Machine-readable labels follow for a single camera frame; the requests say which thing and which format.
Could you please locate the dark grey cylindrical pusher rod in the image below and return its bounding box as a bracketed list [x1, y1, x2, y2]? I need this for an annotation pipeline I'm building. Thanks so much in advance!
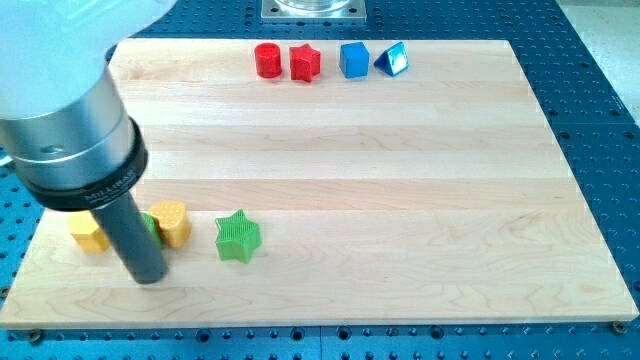
[91, 192, 168, 285]

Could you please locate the black flange ring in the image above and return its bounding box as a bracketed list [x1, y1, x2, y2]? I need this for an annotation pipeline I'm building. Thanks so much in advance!
[19, 117, 148, 211]

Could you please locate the yellow heart block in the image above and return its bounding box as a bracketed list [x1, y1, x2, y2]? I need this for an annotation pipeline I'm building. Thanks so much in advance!
[149, 200, 192, 248]

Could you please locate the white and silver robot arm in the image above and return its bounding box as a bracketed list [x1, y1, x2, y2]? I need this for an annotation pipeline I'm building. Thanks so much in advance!
[1, 0, 174, 284]

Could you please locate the green star block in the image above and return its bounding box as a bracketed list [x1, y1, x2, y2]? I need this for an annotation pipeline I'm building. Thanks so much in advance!
[215, 209, 262, 264]

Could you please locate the red star block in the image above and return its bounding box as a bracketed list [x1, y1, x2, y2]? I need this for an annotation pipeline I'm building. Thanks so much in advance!
[289, 44, 321, 82]

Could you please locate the yellow hexagon block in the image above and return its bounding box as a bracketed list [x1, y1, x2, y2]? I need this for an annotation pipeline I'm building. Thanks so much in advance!
[67, 211, 110, 253]

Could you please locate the green block behind rod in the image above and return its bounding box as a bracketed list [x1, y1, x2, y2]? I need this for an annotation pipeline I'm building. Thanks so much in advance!
[142, 212, 163, 249]

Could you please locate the red cylinder block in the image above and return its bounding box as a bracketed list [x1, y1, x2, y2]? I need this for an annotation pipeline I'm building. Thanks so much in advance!
[254, 43, 282, 78]

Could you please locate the blue cube block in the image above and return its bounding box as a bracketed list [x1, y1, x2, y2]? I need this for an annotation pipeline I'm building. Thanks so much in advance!
[339, 42, 370, 79]

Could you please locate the wooden board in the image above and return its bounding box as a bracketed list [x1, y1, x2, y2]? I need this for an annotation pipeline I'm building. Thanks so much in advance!
[1, 39, 638, 329]

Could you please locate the blue triangular prism block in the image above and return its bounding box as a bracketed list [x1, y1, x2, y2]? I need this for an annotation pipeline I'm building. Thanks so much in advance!
[374, 42, 409, 77]

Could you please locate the blue perforated optical breadboard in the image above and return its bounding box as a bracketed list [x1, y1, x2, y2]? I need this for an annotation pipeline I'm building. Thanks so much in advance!
[1, 1, 639, 359]

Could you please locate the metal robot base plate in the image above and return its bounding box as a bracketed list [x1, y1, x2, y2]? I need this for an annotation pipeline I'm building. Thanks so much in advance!
[260, 0, 367, 21]

